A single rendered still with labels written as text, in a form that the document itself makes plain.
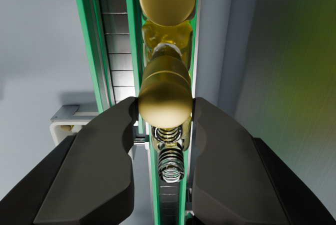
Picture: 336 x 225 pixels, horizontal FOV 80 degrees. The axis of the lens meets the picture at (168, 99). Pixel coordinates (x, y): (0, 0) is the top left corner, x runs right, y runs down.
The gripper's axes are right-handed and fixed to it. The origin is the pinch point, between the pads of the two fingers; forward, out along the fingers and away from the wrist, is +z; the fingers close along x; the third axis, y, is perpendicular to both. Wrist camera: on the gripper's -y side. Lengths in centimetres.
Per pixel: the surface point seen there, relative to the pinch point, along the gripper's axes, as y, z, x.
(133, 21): -1.4, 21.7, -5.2
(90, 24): -0.6, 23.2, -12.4
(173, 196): 53, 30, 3
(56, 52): 10, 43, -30
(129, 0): -4.3, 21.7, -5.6
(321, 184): 7.2, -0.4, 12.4
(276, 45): -0.6, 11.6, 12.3
